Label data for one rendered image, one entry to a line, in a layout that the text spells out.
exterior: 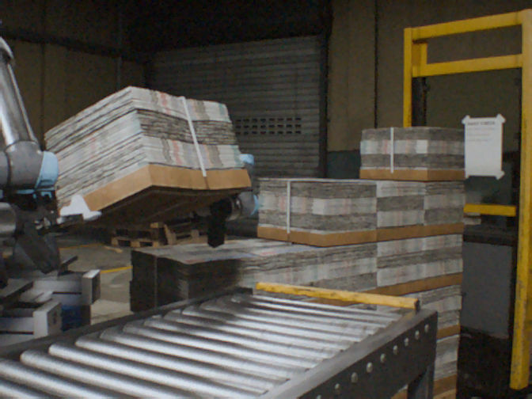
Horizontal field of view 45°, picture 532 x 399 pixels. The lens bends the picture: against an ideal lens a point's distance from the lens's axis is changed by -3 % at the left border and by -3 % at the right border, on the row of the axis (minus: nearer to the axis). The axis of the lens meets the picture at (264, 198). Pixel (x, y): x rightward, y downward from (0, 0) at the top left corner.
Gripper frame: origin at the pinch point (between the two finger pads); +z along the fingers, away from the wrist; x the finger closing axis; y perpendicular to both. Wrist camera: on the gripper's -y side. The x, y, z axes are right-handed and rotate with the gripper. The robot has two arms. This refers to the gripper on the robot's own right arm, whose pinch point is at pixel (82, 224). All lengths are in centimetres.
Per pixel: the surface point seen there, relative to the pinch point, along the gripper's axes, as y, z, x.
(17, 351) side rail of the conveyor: -23.8, -31.3, -8.5
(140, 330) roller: -26.1, -4.9, -12.7
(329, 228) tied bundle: -10, 113, -1
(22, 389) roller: -30, -43, -23
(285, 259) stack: -17, 92, 8
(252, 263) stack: -15, 79, 12
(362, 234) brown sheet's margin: -15, 128, -5
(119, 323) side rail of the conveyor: -23.4, -5.0, -7.6
